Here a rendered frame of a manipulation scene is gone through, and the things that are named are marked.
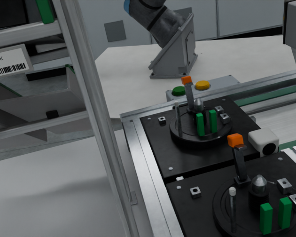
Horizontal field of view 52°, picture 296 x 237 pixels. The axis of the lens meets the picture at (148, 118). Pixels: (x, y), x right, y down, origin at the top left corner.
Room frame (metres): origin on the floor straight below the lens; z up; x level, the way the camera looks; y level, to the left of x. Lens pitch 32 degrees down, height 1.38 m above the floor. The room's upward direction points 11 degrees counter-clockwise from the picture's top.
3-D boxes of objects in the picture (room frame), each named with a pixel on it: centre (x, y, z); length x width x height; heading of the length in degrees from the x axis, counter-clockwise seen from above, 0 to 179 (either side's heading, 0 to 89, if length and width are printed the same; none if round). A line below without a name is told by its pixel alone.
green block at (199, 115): (0.53, -0.10, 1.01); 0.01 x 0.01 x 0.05; 6
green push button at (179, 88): (0.79, -0.10, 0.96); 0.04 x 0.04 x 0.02
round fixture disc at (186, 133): (0.57, -0.11, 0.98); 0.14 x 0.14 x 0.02
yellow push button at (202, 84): (0.79, -0.17, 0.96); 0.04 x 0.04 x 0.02
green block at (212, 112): (0.53, -0.13, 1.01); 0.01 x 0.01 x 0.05; 6
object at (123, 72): (1.16, -0.15, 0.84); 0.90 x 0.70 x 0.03; 69
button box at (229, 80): (0.79, -0.17, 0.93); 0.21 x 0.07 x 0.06; 96
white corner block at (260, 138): (0.48, -0.22, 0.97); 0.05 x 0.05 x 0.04; 6
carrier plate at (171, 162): (0.57, -0.11, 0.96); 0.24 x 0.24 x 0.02; 6
